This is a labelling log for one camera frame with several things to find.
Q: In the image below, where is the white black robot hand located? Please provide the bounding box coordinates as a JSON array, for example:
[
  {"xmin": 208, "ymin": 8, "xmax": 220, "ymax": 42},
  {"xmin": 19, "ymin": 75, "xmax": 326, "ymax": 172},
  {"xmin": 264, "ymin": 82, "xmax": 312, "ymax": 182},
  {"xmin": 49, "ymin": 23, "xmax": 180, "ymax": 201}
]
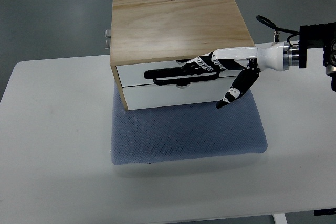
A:
[{"xmin": 181, "ymin": 42, "xmax": 298, "ymax": 109}]

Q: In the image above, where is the black drawer handle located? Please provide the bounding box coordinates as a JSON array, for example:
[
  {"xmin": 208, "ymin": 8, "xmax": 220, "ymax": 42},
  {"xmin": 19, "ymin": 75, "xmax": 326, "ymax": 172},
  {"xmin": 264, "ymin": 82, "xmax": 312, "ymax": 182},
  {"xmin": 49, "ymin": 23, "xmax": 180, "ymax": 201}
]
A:
[{"xmin": 144, "ymin": 62, "xmax": 225, "ymax": 86}]

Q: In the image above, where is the white top drawer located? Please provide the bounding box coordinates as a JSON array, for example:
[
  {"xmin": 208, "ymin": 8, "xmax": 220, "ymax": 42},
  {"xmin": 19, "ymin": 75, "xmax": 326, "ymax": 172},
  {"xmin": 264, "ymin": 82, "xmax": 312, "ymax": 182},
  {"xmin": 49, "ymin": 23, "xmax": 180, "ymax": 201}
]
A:
[{"xmin": 117, "ymin": 56, "xmax": 241, "ymax": 88}]

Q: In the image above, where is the white drawer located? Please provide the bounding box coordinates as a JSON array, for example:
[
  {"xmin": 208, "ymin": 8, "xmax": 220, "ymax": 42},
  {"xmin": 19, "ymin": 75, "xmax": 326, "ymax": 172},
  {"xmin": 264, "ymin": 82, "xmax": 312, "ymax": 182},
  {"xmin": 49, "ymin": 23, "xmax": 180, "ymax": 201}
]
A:
[
  {"xmin": 122, "ymin": 76, "xmax": 236, "ymax": 110},
  {"xmin": 117, "ymin": 56, "xmax": 241, "ymax": 88}
]

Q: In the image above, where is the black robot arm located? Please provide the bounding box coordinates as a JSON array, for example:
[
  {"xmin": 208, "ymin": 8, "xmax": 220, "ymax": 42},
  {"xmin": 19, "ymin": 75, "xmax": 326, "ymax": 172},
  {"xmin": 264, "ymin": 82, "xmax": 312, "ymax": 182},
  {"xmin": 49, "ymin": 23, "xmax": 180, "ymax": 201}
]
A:
[{"xmin": 288, "ymin": 23, "xmax": 335, "ymax": 91}]

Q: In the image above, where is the white bottom drawer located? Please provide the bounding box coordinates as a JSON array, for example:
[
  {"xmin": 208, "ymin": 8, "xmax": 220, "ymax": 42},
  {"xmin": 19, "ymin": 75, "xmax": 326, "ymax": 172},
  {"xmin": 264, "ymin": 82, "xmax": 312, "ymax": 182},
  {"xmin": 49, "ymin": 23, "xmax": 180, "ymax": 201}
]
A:
[{"xmin": 122, "ymin": 76, "xmax": 236, "ymax": 110}]

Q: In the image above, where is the wooden drawer cabinet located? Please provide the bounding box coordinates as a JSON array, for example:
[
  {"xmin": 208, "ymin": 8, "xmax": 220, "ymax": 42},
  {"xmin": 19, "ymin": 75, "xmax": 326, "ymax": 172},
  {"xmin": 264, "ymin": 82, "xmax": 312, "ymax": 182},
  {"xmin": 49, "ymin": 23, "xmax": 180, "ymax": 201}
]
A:
[{"xmin": 110, "ymin": 0, "xmax": 254, "ymax": 110}]

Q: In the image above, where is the blue-grey mesh mat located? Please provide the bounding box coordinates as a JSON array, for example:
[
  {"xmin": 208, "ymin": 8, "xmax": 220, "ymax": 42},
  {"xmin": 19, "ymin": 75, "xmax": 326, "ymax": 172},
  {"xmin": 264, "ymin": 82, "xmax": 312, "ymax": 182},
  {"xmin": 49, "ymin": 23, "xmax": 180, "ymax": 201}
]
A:
[{"xmin": 111, "ymin": 90, "xmax": 268, "ymax": 165}]

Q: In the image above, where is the white table leg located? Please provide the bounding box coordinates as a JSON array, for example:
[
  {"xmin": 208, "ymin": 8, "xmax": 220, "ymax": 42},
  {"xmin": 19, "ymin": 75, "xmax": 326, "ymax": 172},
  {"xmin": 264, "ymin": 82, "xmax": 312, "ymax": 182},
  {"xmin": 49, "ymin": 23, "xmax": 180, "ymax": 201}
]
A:
[{"xmin": 272, "ymin": 213, "xmax": 288, "ymax": 224}]

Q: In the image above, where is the black table control panel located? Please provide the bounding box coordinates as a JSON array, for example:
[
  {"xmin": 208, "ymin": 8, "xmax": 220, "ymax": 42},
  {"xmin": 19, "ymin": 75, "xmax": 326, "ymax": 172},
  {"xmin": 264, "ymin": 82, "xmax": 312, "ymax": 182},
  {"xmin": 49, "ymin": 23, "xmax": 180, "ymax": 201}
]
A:
[{"xmin": 313, "ymin": 208, "xmax": 336, "ymax": 216}]

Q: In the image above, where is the metal clamp behind cabinet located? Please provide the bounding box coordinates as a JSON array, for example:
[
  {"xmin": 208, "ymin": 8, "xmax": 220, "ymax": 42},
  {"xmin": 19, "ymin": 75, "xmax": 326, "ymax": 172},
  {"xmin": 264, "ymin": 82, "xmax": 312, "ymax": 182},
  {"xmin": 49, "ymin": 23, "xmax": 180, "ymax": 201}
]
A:
[{"xmin": 104, "ymin": 29, "xmax": 111, "ymax": 49}]

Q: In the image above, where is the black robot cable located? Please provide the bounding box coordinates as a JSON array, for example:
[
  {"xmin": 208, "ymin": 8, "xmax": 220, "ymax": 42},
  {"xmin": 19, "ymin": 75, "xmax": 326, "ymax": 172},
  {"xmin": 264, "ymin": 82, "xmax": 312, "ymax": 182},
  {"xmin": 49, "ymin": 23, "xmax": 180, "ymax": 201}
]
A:
[{"xmin": 256, "ymin": 15, "xmax": 301, "ymax": 44}]

